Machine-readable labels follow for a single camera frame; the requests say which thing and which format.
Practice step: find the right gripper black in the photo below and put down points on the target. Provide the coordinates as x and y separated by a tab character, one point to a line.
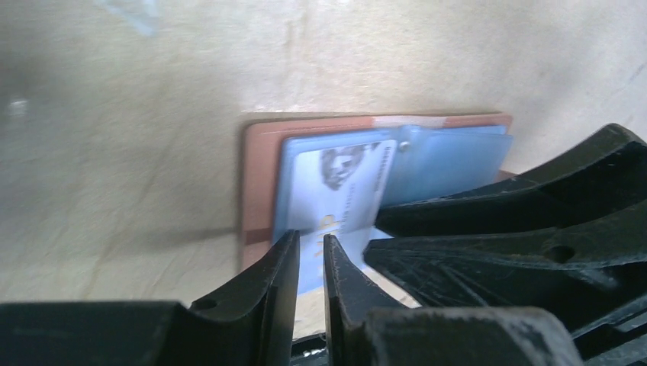
592	276

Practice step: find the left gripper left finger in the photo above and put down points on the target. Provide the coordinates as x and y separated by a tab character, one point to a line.
247	321

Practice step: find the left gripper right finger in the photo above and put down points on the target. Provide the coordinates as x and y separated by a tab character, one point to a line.
367	326

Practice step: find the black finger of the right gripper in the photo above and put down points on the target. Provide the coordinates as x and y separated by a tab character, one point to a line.
601	175

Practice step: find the silver white card with portrait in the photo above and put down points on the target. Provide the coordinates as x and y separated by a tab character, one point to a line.
336	191

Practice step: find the brown leather card holder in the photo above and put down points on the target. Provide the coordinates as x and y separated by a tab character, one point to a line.
261	149

